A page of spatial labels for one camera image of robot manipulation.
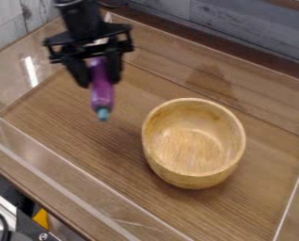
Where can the clear acrylic corner bracket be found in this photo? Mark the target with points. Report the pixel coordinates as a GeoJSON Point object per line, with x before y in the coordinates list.
{"type": "Point", "coordinates": [106, 18]}

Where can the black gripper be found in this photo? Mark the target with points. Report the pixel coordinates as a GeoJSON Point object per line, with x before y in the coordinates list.
{"type": "Point", "coordinates": [89, 37]}

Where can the purple toy eggplant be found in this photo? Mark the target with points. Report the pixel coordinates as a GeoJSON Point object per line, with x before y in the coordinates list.
{"type": "Point", "coordinates": [102, 88]}

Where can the yellow warning label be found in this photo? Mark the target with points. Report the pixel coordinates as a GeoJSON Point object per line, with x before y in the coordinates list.
{"type": "Point", "coordinates": [41, 218]}

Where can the clear acrylic tray wall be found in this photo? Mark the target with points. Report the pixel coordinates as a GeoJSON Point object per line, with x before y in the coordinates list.
{"type": "Point", "coordinates": [77, 197]}

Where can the brown wooden bowl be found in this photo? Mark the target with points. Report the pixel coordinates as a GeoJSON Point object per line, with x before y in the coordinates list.
{"type": "Point", "coordinates": [194, 142]}

